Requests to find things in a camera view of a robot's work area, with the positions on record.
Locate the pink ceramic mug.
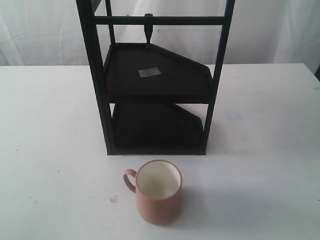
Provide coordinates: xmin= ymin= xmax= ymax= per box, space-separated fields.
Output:
xmin=123 ymin=159 xmax=183 ymax=226

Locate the black metal shelf rack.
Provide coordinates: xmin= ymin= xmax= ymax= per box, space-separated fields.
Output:
xmin=76 ymin=0 xmax=235 ymax=155

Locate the grey tape patch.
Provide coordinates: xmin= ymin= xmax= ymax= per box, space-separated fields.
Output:
xmin=138 ymin=67 xmax=162 ymax=78

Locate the white backdrop curtain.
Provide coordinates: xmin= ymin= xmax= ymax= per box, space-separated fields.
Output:
xmin=0 ymin=0 xmax=320 ymax=72

